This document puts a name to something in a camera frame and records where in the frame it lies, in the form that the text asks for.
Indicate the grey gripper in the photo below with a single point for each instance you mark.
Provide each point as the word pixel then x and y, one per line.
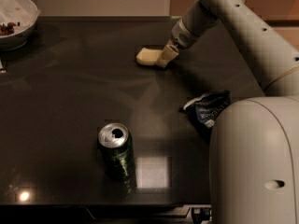
pixel 182 35

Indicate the yellow sponge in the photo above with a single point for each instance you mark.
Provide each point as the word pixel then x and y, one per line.
pixel 148 57

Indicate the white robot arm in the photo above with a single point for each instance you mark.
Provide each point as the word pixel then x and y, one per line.
pixel 254 146

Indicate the green soda can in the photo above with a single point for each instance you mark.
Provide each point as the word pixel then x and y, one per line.
pixel 116 146

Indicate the blue chip bag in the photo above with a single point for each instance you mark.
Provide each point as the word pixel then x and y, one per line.
pixel 206 108

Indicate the white bowl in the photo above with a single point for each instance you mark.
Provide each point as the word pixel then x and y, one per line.
pixel 20 33

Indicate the white napkin in bowl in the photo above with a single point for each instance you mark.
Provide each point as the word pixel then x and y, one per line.
pixel 17 11

